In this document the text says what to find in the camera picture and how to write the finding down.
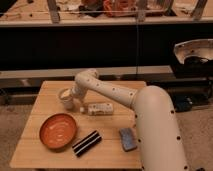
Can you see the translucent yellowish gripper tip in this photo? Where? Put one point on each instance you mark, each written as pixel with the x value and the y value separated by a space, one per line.
pixel 66 93

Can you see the white robot base shell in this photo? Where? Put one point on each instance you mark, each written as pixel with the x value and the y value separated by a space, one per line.
pixel 202 48

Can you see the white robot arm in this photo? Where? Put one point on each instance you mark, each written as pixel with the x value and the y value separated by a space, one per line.
pixel 159 138

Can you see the white plastic bottle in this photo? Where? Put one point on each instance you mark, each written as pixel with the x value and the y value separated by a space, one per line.
pixel 96 109

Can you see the orange bowl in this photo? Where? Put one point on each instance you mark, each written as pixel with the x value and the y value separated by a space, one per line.
pixel 58 131

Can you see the wooden folding table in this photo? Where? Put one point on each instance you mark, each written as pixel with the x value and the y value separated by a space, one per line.
pixel 108 154

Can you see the black striped block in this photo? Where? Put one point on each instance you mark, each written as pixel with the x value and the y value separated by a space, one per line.
pixel 86 143

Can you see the blue sponge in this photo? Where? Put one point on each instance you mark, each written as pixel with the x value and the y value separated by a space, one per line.
pixel 127 139

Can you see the long workbench shelf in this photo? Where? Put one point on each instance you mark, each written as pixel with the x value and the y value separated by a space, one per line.
pixel 25 13

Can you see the orange object on shelf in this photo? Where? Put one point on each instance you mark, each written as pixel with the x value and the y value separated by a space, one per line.
pixel 119 8

